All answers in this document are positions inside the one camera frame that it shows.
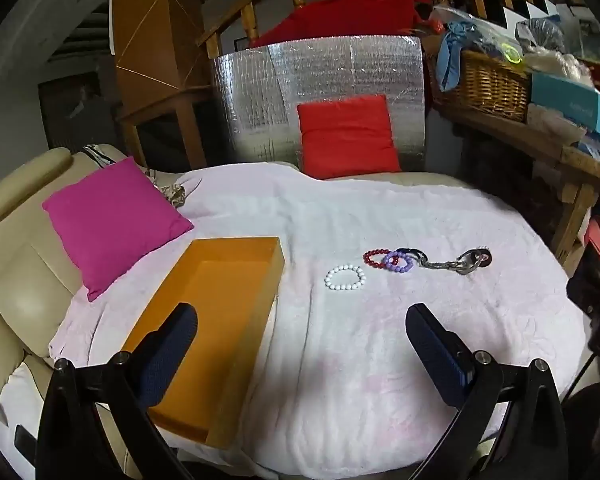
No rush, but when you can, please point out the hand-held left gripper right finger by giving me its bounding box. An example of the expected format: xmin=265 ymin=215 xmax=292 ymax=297
xmin=405 ymin=303 xmax=568 ymax=480

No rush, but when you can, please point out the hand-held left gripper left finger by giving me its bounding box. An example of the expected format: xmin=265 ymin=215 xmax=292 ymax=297
xmin=37 ymin=302 xmax=199 ymax=480

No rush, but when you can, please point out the orange cardboard box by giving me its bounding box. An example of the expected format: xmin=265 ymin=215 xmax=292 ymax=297
xmin=121 ymin=236 xmax=286 ymax=450

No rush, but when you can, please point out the purple bead bracelet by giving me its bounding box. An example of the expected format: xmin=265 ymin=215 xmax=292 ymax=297
xmin=383 ymin=253 xmax=413 ymax=275

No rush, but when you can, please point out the red bead bracelet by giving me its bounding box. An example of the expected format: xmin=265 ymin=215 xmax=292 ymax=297
xmin=363 ymin=248 xmax=393 ymax=269

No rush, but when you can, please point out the white bead bracelet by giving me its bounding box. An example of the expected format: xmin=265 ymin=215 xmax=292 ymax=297
xmin=324 ymin=264 xmax=367 ymax=292

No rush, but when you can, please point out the pale pink fleece blanket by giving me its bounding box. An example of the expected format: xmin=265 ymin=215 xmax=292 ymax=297
xmin=47 ymin=161 xmax=598 ymax=478

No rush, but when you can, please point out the magenta pillow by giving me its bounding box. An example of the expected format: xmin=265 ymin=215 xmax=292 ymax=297
xmin=42 ymin=156 xmax=195 ymax=303

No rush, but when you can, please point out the white cloth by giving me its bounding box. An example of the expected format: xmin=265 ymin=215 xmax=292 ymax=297
xmin=0 ymin=362 xmax=51 ymax=480

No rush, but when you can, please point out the patterned beige cloth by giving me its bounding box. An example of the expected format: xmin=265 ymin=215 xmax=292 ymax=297
xmin=145 ymin=167 xmax=188 ymax=208

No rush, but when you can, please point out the wooden side table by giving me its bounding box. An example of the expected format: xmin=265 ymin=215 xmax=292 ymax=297
xmin=437 ymin=102 xmax=600 ymax=266

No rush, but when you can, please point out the grey board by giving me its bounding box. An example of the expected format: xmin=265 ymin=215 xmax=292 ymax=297
xmin=424 ymin=107 xmax=466 ymax=175

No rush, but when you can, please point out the wooden stand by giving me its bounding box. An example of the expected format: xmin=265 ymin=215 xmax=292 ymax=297
xmin=117 ymin=87 xmax=216 ymax=171

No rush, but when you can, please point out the small red pillow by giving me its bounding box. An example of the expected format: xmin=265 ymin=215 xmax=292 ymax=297
xmin=296 ymin=94 xmax=402 ymax=180

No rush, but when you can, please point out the teal cardboard box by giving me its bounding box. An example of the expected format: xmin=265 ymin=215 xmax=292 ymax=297
xmin=530 ymin=71 xmax=600 ymax=145

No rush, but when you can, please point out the wicker basket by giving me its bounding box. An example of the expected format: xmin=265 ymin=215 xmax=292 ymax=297
xmin=430 ymin=50 xmax=531 ymax=123

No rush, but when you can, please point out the silver foil insulation panel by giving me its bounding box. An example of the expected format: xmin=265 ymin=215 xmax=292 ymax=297
xmin=210 ymin=35 xmax=426 ymax=171

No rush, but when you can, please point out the blue cloth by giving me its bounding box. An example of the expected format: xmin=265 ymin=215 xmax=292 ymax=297
xmin=437 ymin=20 xmax=486 ymax=93

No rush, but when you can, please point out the clear plastic bag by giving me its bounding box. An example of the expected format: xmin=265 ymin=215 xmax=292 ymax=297
xmin=517 ymin=17 xmax=566 ymax=53

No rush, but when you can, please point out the brown angular wooden cabinet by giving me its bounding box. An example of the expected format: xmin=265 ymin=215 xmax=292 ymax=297
xmin=111 ymin=0 xmax=206 ymax=93

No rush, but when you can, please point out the large red cushion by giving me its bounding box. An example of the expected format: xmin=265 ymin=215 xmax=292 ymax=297
xmin=250 ymin=0 xmax=431 ymax=48

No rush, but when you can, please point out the neon yellow ring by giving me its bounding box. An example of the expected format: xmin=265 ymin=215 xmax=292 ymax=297
xmin=497 ymin=42 xmax=525 ymax=65

